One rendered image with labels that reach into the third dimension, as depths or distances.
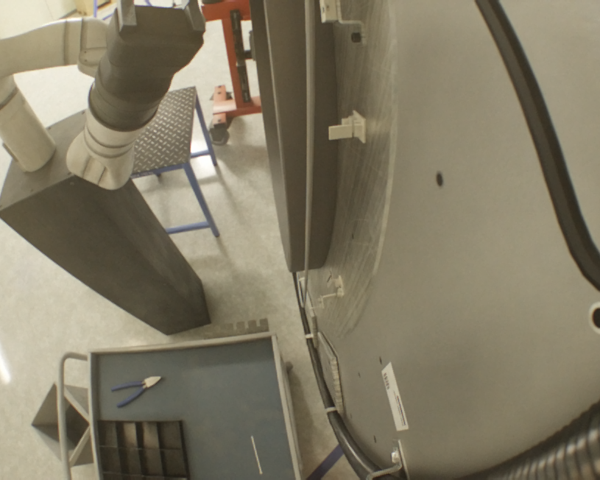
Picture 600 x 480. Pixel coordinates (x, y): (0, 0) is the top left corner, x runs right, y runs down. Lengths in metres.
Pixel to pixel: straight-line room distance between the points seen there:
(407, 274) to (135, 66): 0.24
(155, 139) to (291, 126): 1.22
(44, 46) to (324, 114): 0.51
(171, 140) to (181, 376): 0.95
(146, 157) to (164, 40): 1.15
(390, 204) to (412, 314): 0.06
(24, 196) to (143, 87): 0.49
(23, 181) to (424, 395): 0.78
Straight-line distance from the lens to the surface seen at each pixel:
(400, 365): 0.21
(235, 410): 0.83
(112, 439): 0.97
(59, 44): 0.63
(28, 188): 0.75
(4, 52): 0.65
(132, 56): 0.26
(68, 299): 2.04
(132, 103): 0.30
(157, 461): 0.91
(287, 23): 0.25
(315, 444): 1.49
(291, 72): 0.25
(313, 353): 0.78
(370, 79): 0.18
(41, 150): 0.76
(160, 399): 0.89
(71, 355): 1.03
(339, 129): 0.20
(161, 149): 1.39
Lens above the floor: 1.47
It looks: 61 degrees down
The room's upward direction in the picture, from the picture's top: straight up
